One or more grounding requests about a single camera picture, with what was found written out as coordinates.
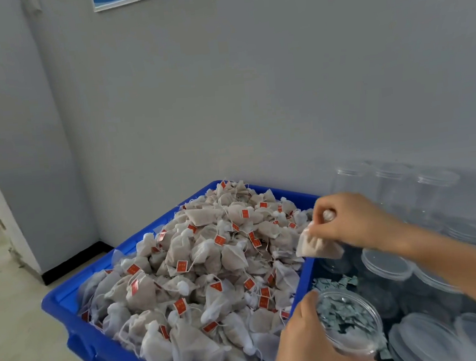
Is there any white mesh tea bag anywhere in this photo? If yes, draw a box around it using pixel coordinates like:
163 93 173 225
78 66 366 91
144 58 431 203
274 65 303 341
293 221 347 264

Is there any group of lidded jars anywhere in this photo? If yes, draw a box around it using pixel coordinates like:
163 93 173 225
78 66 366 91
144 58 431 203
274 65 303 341
308 149 476 361

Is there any blue plastic tray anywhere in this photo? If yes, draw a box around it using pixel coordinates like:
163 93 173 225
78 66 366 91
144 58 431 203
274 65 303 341
32 171 336 361

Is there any person's right forearm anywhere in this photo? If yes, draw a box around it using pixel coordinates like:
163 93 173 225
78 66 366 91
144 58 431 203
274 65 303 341
394 218 476 340

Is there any pile of green desiccant packets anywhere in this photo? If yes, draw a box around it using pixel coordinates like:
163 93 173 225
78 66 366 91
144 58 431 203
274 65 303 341
310 271 363 298

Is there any person's right hand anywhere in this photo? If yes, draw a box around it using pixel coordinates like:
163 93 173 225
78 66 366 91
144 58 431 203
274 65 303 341
305 186 416 263

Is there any clear jar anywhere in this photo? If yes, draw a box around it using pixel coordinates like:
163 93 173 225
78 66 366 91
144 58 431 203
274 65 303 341
314 282 388 361

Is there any pile of tea bags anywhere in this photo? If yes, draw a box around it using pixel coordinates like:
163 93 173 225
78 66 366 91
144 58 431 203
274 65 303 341
67 171 328 361

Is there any person's left hand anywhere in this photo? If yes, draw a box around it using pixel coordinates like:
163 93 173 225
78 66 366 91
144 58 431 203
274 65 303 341
264 284 382 361

